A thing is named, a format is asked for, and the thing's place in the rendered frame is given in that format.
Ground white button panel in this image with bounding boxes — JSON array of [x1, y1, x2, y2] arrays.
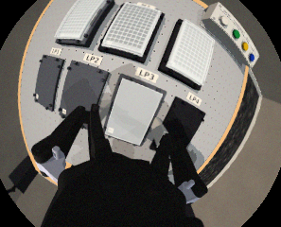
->
[[200, 2, 259, 69]]

